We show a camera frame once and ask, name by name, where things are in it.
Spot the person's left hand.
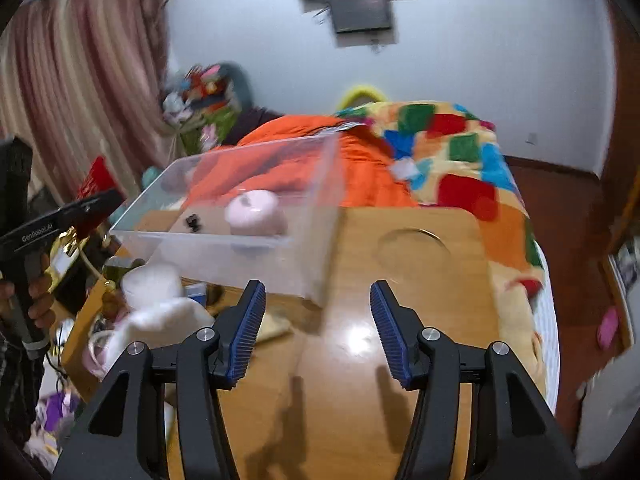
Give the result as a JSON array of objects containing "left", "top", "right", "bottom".
[{"left": 27, "top": 254, "right": 56, "bottom": 333}]

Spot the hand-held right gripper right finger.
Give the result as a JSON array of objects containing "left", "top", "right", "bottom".
[{"left": 370, "top": 280, "right": 583, "bottom": 480}]

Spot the yellow ring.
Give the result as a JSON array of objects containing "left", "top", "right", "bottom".
[{"left": 337, "top": 86, "right": 388, "bottom": 111}]

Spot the pink striped curtain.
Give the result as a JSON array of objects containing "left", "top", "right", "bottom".
[{"left": 0, "top": 0, "right": 171, "bottom": 206}]

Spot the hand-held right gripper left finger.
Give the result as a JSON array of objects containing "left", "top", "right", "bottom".
[{"left": 50, "top": 280, "right": 267, "bottom": 480}]

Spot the wooden desk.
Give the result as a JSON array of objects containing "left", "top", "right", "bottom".
[{"left": 60, "top": 205, "right": 501, "bottom": 480}]

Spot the pink slipper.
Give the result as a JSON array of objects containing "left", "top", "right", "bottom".
[{"left": 597, "top": 307, "right": 621, "bottom": 348}]

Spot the small black wall monitor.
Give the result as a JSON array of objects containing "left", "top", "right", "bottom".
[{"left": 327, "top": 0, "right": 397, "bottom": 48}]

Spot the orange quilt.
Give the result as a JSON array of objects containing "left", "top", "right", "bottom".
[{"left": 182, "top": 114, "right": 421, "bottom": 211}]

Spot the pink rope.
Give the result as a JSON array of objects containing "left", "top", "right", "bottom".
[{"left": 87, "top": 330, "right": 121, "bottom": 377}]

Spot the dark purple garment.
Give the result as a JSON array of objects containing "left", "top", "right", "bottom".
[{"left": 220, "top": 106, "right": 286, "bottom": 148}]

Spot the gold ornament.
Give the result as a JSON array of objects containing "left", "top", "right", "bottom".
[{"left": 42, "top": 227, "right": 83, "bottom": 291}]

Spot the small beige packet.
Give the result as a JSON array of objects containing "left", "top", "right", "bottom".
[{"left": 255, "top": 310, "right": 293, "bottom": 346}]

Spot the pile of plush toys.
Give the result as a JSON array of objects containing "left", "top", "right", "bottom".
[{"left": 160, "top": 62, "right": 256, "bottom": 153}]

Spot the white drawstring pouch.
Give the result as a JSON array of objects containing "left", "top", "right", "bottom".
[{"left": 107, "top": 262, "right": 216, "bottom": 381}]

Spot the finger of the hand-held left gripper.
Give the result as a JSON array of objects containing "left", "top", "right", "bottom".
[{"left": 55, "top": 189, "right": 126, "bottom": 233}]

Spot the clear plastic storage box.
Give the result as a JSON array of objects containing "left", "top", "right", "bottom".
[{"left": 109, "top": 132, "right": 346, "bottom": 308}]

